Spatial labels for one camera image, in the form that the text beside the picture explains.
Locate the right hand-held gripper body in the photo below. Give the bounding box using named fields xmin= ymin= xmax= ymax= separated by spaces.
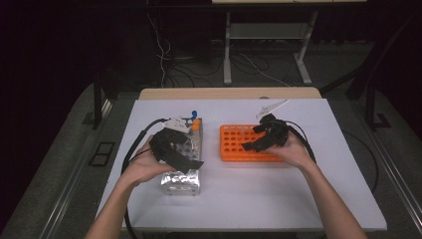
xmin=254 ymin=99 xmax=291 ymax=148

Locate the thin white hanging cable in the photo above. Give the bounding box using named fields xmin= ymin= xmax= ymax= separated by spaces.
xmin=145 ymin=13 xmax=172 ymax=86

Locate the thin black floor cable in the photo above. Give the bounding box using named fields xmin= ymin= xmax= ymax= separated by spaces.
xmin=342 ymin=129 xmax=380 ymax=193

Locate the black angled stand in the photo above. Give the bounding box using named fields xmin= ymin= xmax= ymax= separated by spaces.
xmin=319 ymin=13 xmax=422 ymax=132

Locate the clear tube rack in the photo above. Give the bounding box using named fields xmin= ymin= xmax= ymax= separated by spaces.
xmin=160 ymin=118 xmax=204 ymax=196

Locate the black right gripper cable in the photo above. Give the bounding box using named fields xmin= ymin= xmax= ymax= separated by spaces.
xmin=285 ymin=119 xmax=317 ymax=163

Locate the orange plastic test tube rack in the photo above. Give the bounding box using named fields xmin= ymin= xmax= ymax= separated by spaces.
xmin=218 ymin=123 xmax=287 ymax=163

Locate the person's left hand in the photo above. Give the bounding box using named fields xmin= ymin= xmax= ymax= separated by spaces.
xmin=122 ymin=133 xmax=177 ymax=187

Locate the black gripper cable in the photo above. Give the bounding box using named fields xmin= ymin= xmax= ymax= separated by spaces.
xmin=285 ymin=119 xmax=317 ymax=163
xmin=120 ymin=118 xmax=170 ymax=239

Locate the black floor cable bundle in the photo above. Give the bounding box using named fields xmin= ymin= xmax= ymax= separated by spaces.
xmin=165 ymin=54 xmax=227 ymax=88

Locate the white table sheet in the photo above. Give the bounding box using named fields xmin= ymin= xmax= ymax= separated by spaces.
xmin=95 ymin=98 xmax=388 ymax=232

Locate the person's right hand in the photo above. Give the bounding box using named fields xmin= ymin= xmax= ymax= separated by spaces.
xmin=263 ymin=127 xmax=317 ymax=171

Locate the grey metal stand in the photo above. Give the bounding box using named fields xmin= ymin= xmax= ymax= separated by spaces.
xmin=223 ymin=11 xmax=319 ymax=87

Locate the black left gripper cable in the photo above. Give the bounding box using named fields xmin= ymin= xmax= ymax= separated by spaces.
xmin=120 ymin=118 xmax=170 ymax=239

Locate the orange-capped clear test tube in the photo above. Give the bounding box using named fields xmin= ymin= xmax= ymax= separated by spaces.
xmin=190 ymin=119 xmax=203 ymax=147

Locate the silver floor rail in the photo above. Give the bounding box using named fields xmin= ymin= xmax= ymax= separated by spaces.
xmin=351 ymin=99 xmax=422 ymax=227
xmin=39 ymin=99 xmax=112 ymax=239

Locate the white floor cable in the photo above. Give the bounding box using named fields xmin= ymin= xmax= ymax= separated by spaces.
xmin=238 ymin=53 xmax=292 ymax=88

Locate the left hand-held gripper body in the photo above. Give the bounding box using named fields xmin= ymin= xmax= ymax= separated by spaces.
xmin=148 ymin=117 xmax=192 ymax=164

